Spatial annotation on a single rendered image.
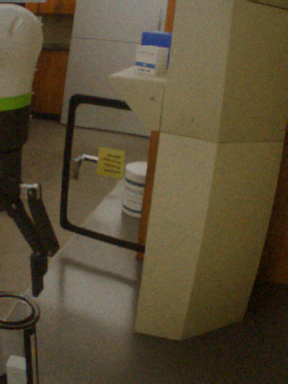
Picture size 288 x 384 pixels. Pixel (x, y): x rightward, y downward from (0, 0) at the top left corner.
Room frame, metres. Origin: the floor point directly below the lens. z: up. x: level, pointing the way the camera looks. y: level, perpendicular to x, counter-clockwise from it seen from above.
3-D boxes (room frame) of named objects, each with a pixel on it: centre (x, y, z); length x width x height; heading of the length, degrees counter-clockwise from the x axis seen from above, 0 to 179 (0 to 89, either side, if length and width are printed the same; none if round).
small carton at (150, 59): (1.12, 0.02, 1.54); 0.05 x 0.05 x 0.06; 63
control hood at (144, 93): (1.17, 0.01, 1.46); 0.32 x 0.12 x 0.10; 169
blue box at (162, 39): (1.26, 0.00, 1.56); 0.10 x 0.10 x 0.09; 79
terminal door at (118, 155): (1.36, 0.09, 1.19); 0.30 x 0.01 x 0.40; 71
